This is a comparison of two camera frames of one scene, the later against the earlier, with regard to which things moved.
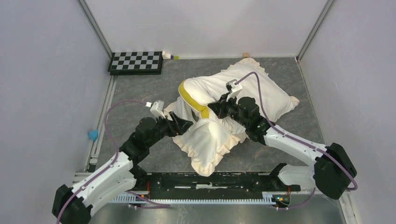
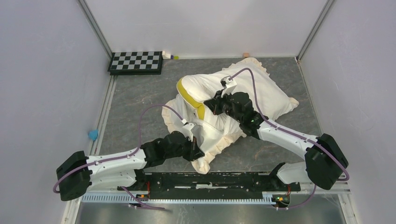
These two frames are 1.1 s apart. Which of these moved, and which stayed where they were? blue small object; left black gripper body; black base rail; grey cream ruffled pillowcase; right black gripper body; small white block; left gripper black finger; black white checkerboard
Moved: left black gripper body; left gripper black finger; grey cream ruffled pillowcase
Stayed: blue small object; right black gripper body; black white checkerboard; small white block; black base rail
